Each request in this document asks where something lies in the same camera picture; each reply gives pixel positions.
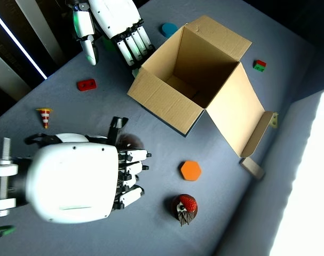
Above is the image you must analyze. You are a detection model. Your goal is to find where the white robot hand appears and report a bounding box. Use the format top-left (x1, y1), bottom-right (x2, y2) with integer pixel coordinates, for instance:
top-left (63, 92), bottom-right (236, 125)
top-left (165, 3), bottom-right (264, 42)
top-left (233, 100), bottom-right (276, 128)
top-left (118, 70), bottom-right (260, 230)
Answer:
top-left (66, 0), bottom-right (156, 78)
top-left (24, 116), bottom-right (152, 223)

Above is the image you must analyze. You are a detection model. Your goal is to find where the white frame beam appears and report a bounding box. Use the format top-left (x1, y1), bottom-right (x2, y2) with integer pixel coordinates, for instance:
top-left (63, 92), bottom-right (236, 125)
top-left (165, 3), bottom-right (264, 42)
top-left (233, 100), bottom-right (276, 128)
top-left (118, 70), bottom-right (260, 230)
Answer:
top-left (15, 0), bottom-right (66, 66)
top-left (0, 47), bottom-right (31, 102)

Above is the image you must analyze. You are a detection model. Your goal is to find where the teal round block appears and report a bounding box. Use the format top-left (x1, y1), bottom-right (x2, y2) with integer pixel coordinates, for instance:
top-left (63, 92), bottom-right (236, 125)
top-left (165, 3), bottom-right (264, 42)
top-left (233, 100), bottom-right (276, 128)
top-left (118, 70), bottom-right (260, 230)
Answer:
top-left (161, 22), bottom-right (178, 38)

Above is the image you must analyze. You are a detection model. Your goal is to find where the red block with two holes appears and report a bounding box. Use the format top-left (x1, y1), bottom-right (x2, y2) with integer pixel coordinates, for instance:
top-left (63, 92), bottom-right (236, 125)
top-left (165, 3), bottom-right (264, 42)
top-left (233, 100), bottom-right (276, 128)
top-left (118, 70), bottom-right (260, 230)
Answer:
top-left (76, 79), bottom-right (97, 92)

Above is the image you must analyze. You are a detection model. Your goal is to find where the striped toy traffic cone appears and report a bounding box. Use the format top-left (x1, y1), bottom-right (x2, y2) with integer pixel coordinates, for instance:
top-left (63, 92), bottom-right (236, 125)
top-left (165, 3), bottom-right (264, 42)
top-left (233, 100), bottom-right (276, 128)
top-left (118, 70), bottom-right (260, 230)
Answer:
top-left (35, 107), bottom-right (53, 130)

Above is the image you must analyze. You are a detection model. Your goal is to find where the blue-grey table cloth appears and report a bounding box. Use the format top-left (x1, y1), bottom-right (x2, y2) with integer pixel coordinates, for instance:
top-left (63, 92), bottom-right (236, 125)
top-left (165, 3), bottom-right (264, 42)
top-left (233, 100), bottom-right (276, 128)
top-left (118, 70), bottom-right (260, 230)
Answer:
top-left (0, 0), bottom-right (324, 256)

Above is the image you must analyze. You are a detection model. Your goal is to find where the open cardboard box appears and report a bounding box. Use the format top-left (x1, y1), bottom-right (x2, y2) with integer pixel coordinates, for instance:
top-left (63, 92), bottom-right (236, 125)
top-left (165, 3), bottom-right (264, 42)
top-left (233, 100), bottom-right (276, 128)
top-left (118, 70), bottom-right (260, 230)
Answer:
top-left (127, 15), bottom-right (274, 158)

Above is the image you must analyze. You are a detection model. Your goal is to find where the orange hexagon block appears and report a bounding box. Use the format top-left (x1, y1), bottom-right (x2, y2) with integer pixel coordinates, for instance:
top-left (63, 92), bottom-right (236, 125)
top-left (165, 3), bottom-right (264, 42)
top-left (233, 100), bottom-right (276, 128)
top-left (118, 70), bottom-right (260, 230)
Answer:
top-left (179, 160), bottom-right (202, 182)

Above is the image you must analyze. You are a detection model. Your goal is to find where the toy chocolate cake with strawberry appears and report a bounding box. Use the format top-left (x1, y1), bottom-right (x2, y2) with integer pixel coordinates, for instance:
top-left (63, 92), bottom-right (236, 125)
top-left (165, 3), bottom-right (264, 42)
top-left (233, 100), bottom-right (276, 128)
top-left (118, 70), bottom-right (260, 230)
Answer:
top-left (171, 194), bottom-right (199, 227)

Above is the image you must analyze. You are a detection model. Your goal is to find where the white light strip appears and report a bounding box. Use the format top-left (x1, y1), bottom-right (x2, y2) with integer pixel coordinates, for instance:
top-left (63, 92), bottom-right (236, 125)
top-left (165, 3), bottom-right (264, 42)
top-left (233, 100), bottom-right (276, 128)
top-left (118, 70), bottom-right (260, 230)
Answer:
top-left (0, 5), bottom-right (48, 80)

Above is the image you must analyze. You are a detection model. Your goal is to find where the grey wooden block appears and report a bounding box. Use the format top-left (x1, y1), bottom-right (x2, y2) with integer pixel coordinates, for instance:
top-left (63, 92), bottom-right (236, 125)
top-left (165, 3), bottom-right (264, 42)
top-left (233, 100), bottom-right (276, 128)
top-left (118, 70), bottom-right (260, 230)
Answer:
top-left (239, 157), bottom-right (266, 180)

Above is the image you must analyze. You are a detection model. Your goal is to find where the small pale yellow block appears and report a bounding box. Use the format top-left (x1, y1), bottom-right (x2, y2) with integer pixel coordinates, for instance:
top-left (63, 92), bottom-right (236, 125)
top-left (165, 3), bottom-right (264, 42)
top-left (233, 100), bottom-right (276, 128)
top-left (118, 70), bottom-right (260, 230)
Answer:
top-left (270, 112), bottom-right (280, 129)

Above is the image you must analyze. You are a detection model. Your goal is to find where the red and green block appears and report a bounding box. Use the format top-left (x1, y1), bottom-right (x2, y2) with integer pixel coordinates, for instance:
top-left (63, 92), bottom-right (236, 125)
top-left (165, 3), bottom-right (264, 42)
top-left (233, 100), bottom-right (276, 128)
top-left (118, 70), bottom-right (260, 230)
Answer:
top-left (253, 60), bottom-right (267, 73)

